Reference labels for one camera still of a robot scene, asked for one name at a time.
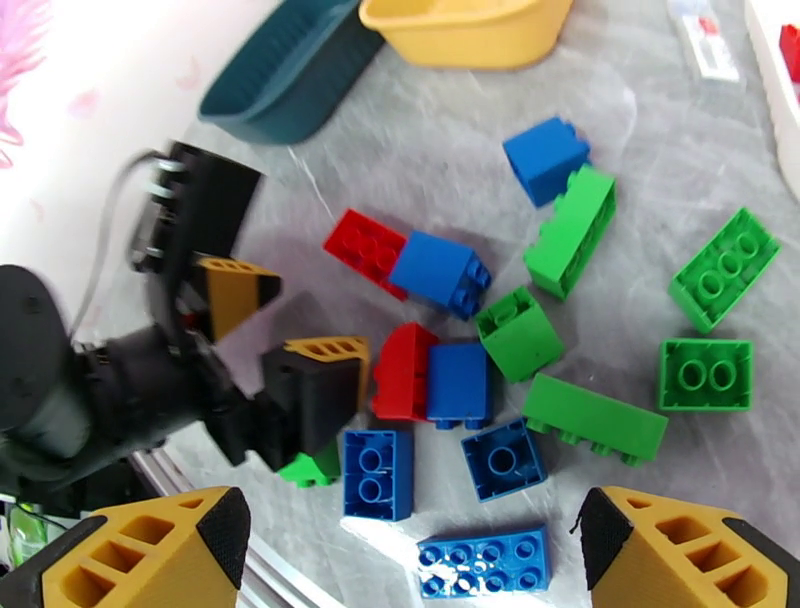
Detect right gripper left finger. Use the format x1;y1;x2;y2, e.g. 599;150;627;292
0;486;253;608

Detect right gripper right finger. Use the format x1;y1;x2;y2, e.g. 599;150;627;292
571;486;800;608

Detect green lego brick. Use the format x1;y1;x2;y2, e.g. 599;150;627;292
474;285;566;384
657;337;755;413
520;372;670;469
522;164;618;303
667;207;783;336
276;440;343;490

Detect red lego brick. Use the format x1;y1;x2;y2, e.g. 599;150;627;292
779;23;800;104
371;321;441;423
322;208;411;303

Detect blue lego brick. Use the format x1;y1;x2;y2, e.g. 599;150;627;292
388;230;493;323
502;116;592;209
341;428;416;523
460;417;549;504
416;524;554;601
426;341;495;433

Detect dark teal plastic container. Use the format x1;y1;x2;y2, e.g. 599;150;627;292
197;0;387;146

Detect yellow plastic container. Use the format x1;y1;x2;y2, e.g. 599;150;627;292
357;0;575;70

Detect white plastic container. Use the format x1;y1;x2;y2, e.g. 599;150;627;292
743;0;800;204

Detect small clear packet red label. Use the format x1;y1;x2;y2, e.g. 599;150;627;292
665;0;748;86

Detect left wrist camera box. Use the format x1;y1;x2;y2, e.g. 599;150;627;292
127;140;264;276

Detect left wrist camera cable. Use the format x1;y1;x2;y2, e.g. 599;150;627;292
71;149;170;339

